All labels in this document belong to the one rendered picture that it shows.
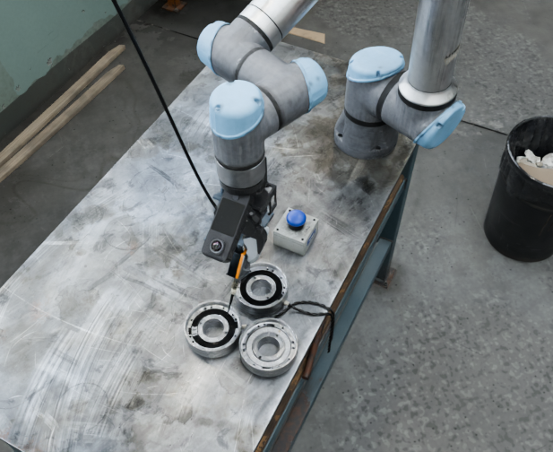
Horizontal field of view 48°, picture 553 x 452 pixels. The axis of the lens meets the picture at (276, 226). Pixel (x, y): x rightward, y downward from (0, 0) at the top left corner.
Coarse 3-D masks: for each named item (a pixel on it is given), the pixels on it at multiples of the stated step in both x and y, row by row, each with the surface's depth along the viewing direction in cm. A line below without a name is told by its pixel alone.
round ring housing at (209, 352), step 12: (216, 300) 115; (192, 312) 114; (204, 324) 114; (216, 324) 116; (228, 324) 114; (240, 324) 112; (192, 336) 112; (204, 336) 112; (192, 348) 111; (204, 348) 111; (216, 348) 111; (228, 348) 110
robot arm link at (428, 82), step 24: (432, 0) 104; (456, 0) 103; (432, 24) 107; (456, 24) 107; (432, 48) 111; (456, 48) 112; (408, 72) 121; (432, 72) 115; (408, 96) 121; (432, 96) 119; (384, 120) 131; (408, 120) 125; (432, 120) 122; (456, 120) 126; (432, 144) 126
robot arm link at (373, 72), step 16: (368, 48) 133; (384, 48) 132; (352, 64) 130; (368, 64) 129; (384, 64) 128; (400, 64) 128; (352, 80) 131; (368, 80) 128; (384, 80) 128; (352, 96) 134; (368, 96) 130; (384, 96) 128; (352, 112) 137; (368, 112) 134
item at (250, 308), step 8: (256, 264) 121; (264, 264) 121; (272, 264) 120; (272, 272) 121; (280, 272) 120; (256, 280) 120; (264, 280) 120; (272, 280) 119; (248, 288) 118; (272, 288) 118; (288, 288) 117; (240, 296) 117; (256, 296) 117; (264, 296) 117; (240, 304) 116; (248, 304) 115; (272, 304) 115; (280, 304) 116; (248, 312) 116; (256, 312) 116; (264, 312) 116; (272, 312) 116
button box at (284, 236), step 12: (312, 216) 127; (276, 228) 125; (288, 228) 125; (300, 228) 125; (312, 228) 125; (276, 240) 127; (288, 240) 125; (300, 240) 123; (312, 240) 128; (300, 252) 126
